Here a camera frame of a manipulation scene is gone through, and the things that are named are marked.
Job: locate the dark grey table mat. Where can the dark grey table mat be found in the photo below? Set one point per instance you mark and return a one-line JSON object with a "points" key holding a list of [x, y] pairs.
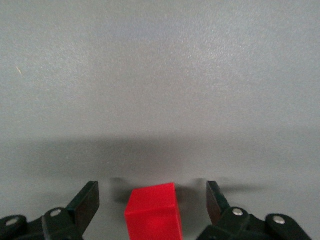
{"points": [[160, 87]]}

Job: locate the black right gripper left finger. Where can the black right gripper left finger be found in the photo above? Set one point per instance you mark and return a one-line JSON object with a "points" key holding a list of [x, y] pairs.
{"points": [[82, 207]]}

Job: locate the red cube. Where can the red cube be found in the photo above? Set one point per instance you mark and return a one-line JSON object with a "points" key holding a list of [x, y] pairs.
{"points": [[152, 217]]}

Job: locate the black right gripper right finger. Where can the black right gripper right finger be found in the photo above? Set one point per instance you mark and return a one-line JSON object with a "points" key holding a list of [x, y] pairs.
{"points": [[220, 207]]}

